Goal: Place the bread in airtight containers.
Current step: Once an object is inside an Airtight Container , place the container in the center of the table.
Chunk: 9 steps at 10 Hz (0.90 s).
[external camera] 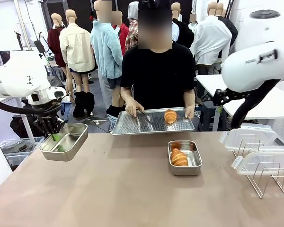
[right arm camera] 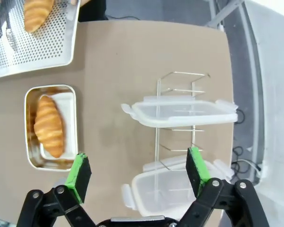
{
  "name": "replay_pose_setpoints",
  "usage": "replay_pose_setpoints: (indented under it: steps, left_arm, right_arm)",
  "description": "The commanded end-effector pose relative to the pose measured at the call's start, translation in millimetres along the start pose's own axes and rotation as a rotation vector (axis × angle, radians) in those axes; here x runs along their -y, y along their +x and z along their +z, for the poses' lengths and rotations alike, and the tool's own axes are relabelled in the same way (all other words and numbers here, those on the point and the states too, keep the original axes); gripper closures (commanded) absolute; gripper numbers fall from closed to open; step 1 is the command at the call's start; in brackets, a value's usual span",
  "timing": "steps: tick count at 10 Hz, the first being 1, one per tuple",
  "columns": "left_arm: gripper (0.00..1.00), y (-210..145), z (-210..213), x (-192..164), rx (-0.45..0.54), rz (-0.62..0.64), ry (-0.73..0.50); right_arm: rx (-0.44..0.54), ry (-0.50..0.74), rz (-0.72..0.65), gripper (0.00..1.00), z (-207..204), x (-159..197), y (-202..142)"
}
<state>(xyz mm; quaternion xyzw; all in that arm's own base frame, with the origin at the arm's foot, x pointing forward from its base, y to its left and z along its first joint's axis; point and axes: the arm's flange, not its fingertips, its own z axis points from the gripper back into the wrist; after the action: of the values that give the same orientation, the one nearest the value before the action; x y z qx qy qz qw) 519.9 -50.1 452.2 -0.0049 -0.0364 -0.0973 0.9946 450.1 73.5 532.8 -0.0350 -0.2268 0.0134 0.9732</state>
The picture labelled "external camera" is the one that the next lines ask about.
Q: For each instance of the white work table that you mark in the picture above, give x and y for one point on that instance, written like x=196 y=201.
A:
x=262 y=106

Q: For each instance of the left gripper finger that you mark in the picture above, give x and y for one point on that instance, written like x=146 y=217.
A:
x=56 y=137
x=49 y=133

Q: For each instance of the mannequin in plaid shirt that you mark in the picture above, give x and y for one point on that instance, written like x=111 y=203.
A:
x=132 y=35

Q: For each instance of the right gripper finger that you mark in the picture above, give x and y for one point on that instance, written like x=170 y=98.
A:
x=219 y=101
x=219 y=93

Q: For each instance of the person's left hand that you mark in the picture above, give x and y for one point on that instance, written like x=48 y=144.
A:
x=189 y=111

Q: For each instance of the mannequin in cream jacket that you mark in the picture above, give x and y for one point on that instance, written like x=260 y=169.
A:
x=77 y=47

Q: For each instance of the clear plastic storage bin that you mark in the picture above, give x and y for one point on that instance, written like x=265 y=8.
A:
x=19 y=146

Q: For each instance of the translucent plastic lid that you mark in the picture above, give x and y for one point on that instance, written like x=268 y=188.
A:
x=267 y=156
x=248 y=136

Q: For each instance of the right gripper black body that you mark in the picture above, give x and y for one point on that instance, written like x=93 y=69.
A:
x=236 y=95

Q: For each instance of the person's left forearm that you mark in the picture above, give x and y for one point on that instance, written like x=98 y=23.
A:
x=189 y=98

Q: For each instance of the mannequin in black jacket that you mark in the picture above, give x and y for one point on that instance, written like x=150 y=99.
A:
x=184 y=33

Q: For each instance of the mannequin in maroon dress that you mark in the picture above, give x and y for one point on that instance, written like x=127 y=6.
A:
x=55 y=45

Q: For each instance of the person's right forearm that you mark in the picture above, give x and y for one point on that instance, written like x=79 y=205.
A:
x=127 y=94

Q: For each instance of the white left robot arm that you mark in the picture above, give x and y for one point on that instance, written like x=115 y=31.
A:
x=19 y=75

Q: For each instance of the figure in light-blue fleece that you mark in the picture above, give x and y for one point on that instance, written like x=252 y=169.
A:
x=106 y=52

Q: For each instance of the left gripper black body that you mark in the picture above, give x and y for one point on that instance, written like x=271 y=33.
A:
x=48 y=123

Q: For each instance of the perforated steel baking tray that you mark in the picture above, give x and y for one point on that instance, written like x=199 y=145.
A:
x=132 y=125

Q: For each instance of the mannequin in black coat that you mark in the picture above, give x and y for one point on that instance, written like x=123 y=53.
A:
x=232 y=28

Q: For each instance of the black boots pair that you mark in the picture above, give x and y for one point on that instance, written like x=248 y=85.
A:
x=84 y=104

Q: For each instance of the person's right hand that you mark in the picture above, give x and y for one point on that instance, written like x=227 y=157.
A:
x=132 y=107

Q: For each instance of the steel tongs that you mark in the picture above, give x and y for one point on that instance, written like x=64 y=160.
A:
x=145 y=114

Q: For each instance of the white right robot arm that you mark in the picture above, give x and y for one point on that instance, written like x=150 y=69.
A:
x=258 y=52

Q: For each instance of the mannequin in white shirt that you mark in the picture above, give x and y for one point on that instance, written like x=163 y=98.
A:
x=210 y=40

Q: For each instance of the rectangular steel container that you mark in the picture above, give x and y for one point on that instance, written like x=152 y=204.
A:
x=192 y=160
x=71 y=144

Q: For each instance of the mannequin in red jacket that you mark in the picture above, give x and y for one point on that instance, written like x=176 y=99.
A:
x=123 y=35

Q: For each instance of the person in black t-shirt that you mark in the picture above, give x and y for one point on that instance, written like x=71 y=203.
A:
x=158 y=75

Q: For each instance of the dark stool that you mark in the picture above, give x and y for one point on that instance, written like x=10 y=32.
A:
x=208 y=116

